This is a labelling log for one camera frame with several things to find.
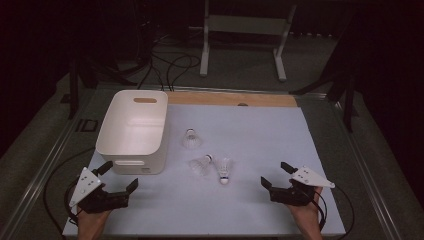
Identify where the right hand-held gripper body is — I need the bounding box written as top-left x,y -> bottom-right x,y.
269,165 -> 336,207

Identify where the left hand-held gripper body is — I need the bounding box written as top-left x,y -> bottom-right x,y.
68,166 -> 130,215

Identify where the white plastic bin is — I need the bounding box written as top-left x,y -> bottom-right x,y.
95,89 -> 169,176

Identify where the person's left hand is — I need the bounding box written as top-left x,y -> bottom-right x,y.
77,209 -> 113,231

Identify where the person's right hand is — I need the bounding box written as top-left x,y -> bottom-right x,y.
288,186 -> 324,225

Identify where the white table mat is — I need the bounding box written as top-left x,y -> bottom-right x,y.
62,103 -> 347,238

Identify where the black floor socket box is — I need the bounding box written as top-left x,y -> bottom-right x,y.
75,118 -> 100,133

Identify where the black metal stand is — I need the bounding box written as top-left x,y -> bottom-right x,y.
67,59 -> 98,120
289,68 -> 360,133

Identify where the wooden table board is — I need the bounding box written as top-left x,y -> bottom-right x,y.
166,91 -> 298,108

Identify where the white metal stand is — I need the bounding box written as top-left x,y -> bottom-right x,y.
188,0 -> 298,83

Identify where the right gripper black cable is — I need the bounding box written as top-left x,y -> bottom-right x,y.
312,184 -> 356,240

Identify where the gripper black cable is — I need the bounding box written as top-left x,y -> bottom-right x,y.
42,146 -> 97,236
312,184 -> 356,240

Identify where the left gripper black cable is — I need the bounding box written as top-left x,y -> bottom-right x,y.
42,146 -> 97,236

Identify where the metal floor rail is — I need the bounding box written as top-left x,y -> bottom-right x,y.
324,94 -> 403,240
96,84 -> 329,101
0,88 -> 101,240

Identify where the black floor cable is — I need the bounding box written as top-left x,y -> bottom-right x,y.
165,54 -> 202,92
136,49 -> 166,92

